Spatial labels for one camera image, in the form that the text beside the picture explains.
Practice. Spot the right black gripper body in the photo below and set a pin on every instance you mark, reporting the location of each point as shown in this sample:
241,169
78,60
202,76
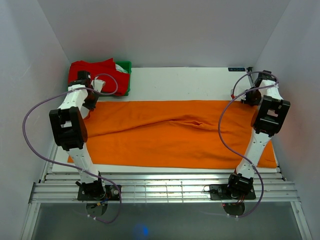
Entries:
252,97

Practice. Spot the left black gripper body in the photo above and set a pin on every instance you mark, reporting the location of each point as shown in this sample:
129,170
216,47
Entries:
91,100

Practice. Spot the orange trousers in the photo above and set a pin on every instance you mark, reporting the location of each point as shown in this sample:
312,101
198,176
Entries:
193,134

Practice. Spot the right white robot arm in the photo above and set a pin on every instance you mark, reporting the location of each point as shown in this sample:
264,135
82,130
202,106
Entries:
266,122

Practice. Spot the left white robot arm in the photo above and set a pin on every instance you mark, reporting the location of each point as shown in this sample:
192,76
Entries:
68,126

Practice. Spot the red folded trousers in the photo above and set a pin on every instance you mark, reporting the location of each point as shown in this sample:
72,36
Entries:
107,75

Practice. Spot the blue logo sticker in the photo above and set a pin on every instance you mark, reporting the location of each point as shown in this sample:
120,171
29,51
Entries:
236,69

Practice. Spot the green plastic tray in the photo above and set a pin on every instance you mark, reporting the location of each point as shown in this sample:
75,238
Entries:
126,70

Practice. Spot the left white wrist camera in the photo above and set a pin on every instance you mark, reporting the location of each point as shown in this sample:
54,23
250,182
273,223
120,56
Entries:
98,85

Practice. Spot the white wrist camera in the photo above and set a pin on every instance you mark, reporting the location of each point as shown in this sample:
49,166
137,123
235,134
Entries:
98,85
232,93

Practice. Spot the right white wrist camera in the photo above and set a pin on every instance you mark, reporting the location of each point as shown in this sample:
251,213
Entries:
232,93

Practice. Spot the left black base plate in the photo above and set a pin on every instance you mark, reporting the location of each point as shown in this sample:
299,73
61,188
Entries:
111,194

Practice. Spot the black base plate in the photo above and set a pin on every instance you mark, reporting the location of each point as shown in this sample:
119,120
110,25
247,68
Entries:
221,192
111,194

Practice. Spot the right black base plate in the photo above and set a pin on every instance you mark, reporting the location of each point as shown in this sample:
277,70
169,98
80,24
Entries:
221,192

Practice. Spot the aluminium rail frame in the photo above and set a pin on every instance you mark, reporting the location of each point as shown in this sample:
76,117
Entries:
168,187

